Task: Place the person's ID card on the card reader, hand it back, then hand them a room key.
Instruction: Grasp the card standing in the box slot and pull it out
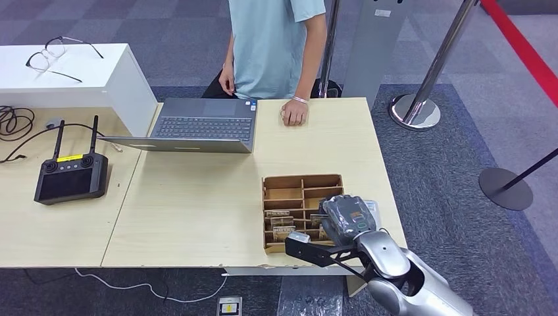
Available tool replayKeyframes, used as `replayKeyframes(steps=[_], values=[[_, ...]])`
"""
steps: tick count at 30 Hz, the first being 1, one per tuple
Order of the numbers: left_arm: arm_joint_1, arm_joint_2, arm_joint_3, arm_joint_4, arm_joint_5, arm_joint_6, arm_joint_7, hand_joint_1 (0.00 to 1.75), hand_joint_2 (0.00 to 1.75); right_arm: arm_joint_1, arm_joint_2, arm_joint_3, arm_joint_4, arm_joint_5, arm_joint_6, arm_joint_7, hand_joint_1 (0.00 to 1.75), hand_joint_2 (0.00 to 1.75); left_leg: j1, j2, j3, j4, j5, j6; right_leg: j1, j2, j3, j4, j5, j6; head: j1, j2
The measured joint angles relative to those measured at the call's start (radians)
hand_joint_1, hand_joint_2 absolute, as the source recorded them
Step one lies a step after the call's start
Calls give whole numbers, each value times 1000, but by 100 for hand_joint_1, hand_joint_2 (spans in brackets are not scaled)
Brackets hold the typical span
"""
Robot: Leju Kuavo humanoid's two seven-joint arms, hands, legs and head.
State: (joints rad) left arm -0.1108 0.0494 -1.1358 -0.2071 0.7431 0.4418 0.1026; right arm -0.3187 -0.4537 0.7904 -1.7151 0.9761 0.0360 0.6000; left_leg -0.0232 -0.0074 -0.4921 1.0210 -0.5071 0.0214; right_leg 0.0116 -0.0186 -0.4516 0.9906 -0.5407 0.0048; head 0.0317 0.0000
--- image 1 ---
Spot person's right hand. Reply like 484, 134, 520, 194
218, 65, 238, 97

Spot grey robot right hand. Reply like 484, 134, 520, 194
319, 195, 378, 248

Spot person's left hand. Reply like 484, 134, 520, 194
280, 99, 309, 127

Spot person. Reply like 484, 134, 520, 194
201, 0, 328, 127

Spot cardboard card organizer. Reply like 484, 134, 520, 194
261, 174, 345, 255

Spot grey laptop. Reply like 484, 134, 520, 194
98, 96, 258, 154

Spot wooden table leg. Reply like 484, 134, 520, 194
346, 275, 369, 299

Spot chrome stanchion with black base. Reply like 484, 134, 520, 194
310, 0, 343, 99

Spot grey kiosk panel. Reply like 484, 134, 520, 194
341, 0, 413, 110

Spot white riser box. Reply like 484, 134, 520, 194
0, 42, 159, 138

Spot grey floor socket box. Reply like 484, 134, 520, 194
216, 296, 243, 316

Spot black-rimmed glasses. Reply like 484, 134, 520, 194
24, 36, 105, 84

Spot black remote controller with antennas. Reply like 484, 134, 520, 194
33, 115, 109, 206

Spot red barrier belt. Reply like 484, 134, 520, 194
478, 0, 558, 110

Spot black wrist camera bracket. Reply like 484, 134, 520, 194
284, 237, 363, 268

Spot thin black cable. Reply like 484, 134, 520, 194
0, 122, 123, 165

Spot white floor cable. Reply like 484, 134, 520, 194
74, 268, 229, 305

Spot coiled black cable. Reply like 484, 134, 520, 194
0, 105, 36, 142

